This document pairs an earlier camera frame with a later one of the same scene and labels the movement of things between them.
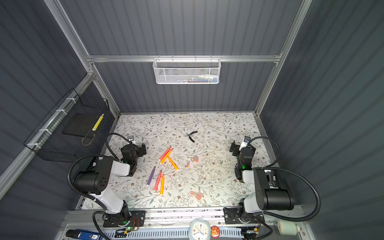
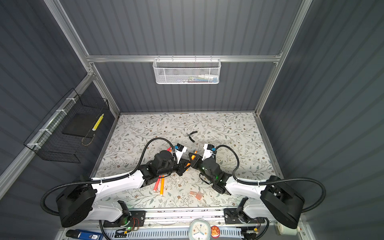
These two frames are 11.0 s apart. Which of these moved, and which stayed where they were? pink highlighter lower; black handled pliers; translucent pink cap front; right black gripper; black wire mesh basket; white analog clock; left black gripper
Moved: right black gripper; left black gripper
Stayed: white analog clock; pink highlighter lower; black wire mesh basket; translucent pink cap front; black handled pliers
